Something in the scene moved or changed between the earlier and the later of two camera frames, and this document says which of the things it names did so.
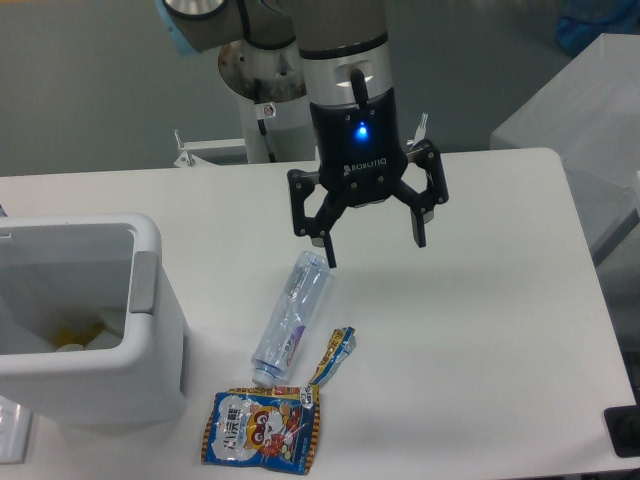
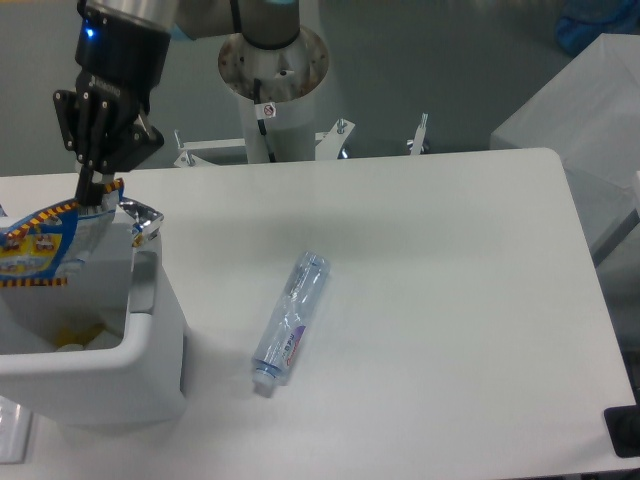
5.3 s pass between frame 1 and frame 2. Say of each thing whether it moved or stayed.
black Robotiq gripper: moved
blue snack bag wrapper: moved
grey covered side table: stayed
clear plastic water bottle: stayed
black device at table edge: stayed
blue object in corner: stayed
